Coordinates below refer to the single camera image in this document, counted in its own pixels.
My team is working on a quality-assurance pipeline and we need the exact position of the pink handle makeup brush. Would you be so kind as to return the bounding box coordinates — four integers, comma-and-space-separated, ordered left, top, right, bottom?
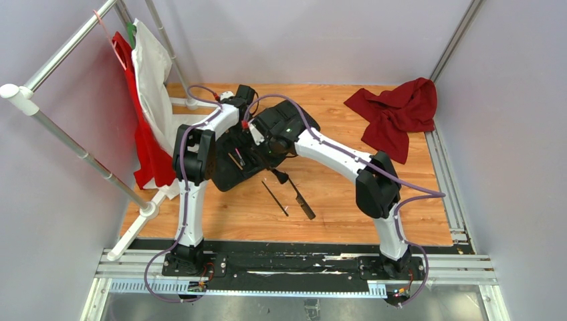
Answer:
235, 148, 245, 167

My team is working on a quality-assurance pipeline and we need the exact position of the large black powder brush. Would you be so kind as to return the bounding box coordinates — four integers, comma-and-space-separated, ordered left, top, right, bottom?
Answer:
265, 162, 290, 185

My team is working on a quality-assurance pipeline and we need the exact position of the black makeup brush roll case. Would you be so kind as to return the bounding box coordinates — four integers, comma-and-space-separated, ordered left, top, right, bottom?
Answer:
211, 99, 322, 193

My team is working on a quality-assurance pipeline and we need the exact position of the black comb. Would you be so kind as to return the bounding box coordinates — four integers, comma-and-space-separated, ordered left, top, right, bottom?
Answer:
288, 178, 316, 220

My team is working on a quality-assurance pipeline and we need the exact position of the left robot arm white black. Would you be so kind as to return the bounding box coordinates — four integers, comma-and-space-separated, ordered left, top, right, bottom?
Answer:
165, 85, 257, 276

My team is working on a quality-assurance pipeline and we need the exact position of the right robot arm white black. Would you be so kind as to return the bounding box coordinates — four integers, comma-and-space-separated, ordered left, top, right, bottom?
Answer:
248, 100, 411, 279

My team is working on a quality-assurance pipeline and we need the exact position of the thin black makeup brush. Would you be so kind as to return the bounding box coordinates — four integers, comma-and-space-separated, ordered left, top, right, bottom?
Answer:
261, 181, 289, 217

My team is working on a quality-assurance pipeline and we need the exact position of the white hanging cloth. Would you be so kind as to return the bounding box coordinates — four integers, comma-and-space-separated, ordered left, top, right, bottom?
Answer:
131, 19, 204, 171

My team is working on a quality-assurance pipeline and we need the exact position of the red hanging garment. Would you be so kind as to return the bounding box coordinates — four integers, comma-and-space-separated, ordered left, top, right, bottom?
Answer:
112, 32, 176, 189

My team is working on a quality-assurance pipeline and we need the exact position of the dark red cloth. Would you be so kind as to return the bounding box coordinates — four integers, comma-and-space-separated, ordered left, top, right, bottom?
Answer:
344, 78, 438, 165

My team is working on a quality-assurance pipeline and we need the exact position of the pink hanger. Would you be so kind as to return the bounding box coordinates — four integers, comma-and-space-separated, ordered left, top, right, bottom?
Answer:
93, 9, 126, 71

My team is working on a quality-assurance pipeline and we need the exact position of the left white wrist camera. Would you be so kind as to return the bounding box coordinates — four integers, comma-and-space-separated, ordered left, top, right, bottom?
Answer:
219, 91, 235, 101

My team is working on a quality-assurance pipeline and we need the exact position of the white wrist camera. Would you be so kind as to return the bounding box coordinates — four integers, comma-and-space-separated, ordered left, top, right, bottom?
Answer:
248, 122, 265, 146
219, 91, 235, 101

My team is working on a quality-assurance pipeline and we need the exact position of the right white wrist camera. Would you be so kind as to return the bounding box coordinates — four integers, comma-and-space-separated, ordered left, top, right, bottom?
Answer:
248, 122, 265, 146

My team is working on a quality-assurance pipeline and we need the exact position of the silver clothes rack frame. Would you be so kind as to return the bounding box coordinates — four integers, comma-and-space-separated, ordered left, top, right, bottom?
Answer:
0, 0, 237, 262

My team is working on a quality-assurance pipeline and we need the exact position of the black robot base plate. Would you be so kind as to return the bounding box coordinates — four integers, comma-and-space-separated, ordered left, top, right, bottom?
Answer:
128, 239, 427, 294

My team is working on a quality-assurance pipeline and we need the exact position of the right corner aluminium post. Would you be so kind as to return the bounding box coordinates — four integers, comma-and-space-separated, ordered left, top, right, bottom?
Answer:
429, 0, 485, 83

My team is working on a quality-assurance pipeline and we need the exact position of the aluminium rail frame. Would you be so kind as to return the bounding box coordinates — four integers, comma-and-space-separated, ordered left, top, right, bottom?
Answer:
81, 240, 509, 320

